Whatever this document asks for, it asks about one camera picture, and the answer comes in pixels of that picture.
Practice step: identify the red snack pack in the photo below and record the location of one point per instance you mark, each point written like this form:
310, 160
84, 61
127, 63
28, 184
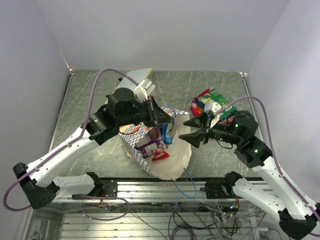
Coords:
159, 155

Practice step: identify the aluminium frame rail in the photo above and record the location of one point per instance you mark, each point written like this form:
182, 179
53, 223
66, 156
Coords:
148, 190

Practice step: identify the orange Fox's candy bag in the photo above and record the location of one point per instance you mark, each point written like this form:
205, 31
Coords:
197, 110

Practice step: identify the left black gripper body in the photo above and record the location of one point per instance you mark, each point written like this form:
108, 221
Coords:
144, 112

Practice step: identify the pink snack bag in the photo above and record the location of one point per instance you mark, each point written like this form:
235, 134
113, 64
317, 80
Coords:
228, 121

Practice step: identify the blue checkered paper bag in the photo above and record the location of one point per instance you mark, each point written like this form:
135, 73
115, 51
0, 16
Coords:
179, 151

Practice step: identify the blue white snack pack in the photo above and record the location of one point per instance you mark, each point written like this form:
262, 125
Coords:
165, 130

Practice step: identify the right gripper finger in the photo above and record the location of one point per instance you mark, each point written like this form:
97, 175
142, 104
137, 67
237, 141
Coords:
195, 139
197, 121

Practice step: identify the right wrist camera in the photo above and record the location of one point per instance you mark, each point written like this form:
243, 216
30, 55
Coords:
211, 109

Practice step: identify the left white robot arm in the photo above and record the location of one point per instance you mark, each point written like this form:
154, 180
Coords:
41, 181

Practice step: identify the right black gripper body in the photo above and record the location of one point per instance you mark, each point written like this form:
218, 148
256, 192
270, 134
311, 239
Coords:
221, 132

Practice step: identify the purple snack pack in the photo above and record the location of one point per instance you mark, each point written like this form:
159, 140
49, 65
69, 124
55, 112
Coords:
151, 142

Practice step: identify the green snack pack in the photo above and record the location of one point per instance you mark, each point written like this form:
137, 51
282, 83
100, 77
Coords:
219, 98

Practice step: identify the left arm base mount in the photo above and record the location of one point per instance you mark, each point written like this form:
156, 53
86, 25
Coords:
105, 188

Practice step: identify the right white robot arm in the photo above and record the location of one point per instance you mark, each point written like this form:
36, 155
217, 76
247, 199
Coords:
295, 212

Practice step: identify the blue snack bag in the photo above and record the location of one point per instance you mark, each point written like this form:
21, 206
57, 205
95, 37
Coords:
203, 99

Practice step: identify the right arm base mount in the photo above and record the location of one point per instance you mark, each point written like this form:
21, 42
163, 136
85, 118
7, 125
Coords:
219, 188

